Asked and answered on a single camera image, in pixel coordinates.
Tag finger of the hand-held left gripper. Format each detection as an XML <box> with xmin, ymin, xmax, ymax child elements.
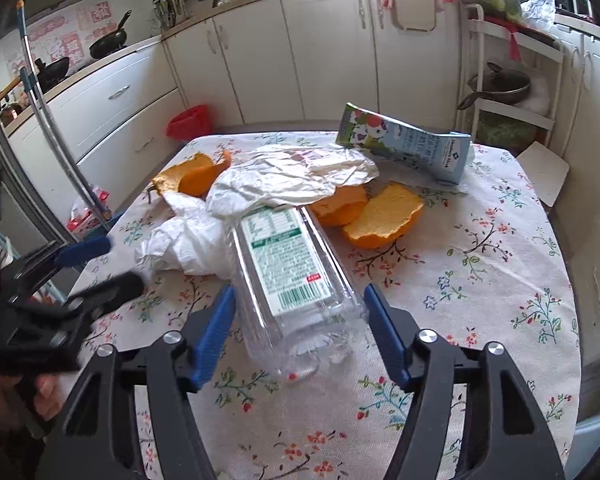
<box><xmin>0</xmin><ymin>236</ymin><xmax>113</xmax><ymax>306</ymax></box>
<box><xmin>10</xmin><ymin>271</ymin><xmax>147</xmax><ymax>342</ymax></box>

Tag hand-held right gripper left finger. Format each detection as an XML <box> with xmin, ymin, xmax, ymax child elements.
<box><xmin>32</xmin><ymin>285</ymin><xmax>238</xmax><ymax>480</ymax></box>

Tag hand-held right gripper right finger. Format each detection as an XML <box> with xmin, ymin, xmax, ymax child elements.
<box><xmin>362</xmin><ymin>282</ymin><xmax>568</xmax><ymax>480</ymax></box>

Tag clear plastic bottle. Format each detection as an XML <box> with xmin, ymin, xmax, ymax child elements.
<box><xmin>228</xmin><ymin>205</ymin><xmax>371</xmax><ymax>381</ymax></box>

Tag white crinkled wrapper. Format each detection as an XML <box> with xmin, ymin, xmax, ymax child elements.
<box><xmin>206</xmin><ymin>144</ymin><xmax>380</xmax><ymax>218</ymax></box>

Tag blue milk carton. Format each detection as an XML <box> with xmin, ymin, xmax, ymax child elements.
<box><xmin>335</xmin><ymin>102</ymin><xmax>473</xmax><ymax>186</ymax></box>

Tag person's left hand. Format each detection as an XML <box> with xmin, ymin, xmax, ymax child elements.
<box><xmin>0</xmin><ymin>367</ymin><xmax>68</xmax><ymax>433</ymax></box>

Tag red white packet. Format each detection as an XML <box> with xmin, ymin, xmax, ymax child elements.
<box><xmin>67</xmin><ymin>187</ymin><xmax>112</xmax><ymax>233</ymax></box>

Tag floral tablecloth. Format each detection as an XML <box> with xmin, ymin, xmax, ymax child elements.
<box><xmin>67</xmin><ymin>131</ymin><xmax>581</xmax><ymax>480</ymax></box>

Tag metal mop pole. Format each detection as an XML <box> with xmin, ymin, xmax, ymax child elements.
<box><xmin>15</xmin><ymin>2</ymin><xmax>113</xmax><ymax>233</ymax></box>

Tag metal kettle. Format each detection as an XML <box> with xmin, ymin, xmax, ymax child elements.
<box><xmin>0</xmin><ymin>95</ymin><xmax>26</xmax><ymax>128</ymax></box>

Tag red waste basket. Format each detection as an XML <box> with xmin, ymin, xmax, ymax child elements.
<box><xmin>166</xmin><ymin>105</ymin><xmax>212</xmax><ymax>142</ymax></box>

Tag black wok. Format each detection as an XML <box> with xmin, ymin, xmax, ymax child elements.
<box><xmin>89</xmin><ymin>10</ymin><xmax>133</xmax><ymax>60</ymax></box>
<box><xmin>32</xmin><ymin>56</ymin><xmax>71</xmax><ymax>92</ymax></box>

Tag white stool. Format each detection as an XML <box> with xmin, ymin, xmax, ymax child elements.
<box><xmin>515</xmin><ymin>141</ymin><xmax>571</xmax><ymax>208</ymax></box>

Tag utensil rack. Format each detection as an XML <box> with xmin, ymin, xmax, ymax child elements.
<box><xmin>147</xmin><ymin>0</ymin><xmax>216</xmax><ymax>31</ymax></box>

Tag dark cooking pot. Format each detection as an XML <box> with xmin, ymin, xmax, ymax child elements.
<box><xmin>457</xmin><ymin>62</ymin><xmax>531</xmax><ymax>111</ymax></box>

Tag white kitchen cabinets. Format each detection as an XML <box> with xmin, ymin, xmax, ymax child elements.
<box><xmin>5</xmin><ymin>0</ymin><xmax>466</xmax><ymax>221</ymax></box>

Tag white side cabinets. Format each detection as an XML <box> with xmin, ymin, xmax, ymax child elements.
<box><xmin>550</xmin><ymin>15</ymin><xmax>600</xmax><ymax>361</ymax></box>

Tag white storage rack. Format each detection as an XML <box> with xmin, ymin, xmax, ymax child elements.
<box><xmin>455</xmin><ymin>2</ymin><xmax>566</xmax><ymax>146</ymax></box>

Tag white cutting board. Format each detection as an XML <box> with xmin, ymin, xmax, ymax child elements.
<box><xmin>395</xmin><ymin>0</ymin><xmax>438</xmax><ymax>33</ymax></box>

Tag green vegetables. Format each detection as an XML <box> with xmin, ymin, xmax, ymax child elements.
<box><xmin>457</xmin><ymin>0</ymin><xmax>523</xmax><ymax>23</ymax></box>

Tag clear plastic bag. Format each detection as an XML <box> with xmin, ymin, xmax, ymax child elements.
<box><xmin>520</xmin><ymin>0</ymin><xmax>561</xmax><ymax>31</ymax></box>

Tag red paper wall decoration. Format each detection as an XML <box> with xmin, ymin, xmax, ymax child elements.
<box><xmin>10</xmin><ymin>2</ymin><xmax>111</xmax><ymax>81</ymax></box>

